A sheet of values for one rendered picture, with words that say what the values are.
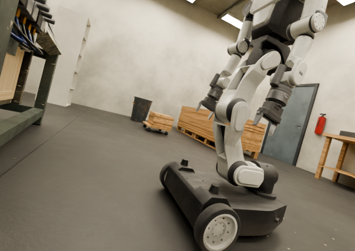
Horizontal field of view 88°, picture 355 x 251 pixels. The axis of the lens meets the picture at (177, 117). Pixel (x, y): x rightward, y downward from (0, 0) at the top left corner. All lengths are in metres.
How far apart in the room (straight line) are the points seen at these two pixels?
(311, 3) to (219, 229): 1.06
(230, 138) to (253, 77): 0.35
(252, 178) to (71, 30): 4.57
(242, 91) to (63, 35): 4.36
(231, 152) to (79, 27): 4.43
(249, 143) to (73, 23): 4.54
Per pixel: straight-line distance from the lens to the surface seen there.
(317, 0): 1.15
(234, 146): 1.06
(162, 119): 3.80
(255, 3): 1.35
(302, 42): 1.04
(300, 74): 0.96
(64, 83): 4.80
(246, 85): 1.07
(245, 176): 1.11
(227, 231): 0.93
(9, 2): 0.37
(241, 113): 0.99
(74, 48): 4.85
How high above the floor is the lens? 0.52
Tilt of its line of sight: 1 degrees down
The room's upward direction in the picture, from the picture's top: 15 degrees clockwise
